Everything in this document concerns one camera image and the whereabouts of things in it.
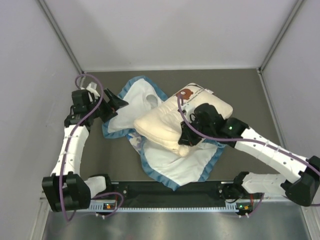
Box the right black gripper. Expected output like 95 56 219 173
179 116 215 147

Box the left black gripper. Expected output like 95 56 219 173
87 88 129 123

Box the cream bear pillow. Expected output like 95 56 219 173
133 82 234 158

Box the blue white bear pillowcase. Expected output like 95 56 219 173
102 76 225 191

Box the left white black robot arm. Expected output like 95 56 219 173
41 87 128 212

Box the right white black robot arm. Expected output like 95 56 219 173
178 100 320 207

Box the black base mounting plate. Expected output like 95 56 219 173
109 181 237 208

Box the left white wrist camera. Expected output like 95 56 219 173
79 81 101 99

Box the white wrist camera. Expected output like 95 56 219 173
79 81 101 99
181 103 195 118

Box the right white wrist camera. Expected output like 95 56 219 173
181 103 195 118

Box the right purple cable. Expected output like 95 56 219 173
176 96 320 218

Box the grey slotted cable duct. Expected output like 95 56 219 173
85 202 253 213

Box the aluminium frame rail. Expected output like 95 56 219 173
39 189 313 202

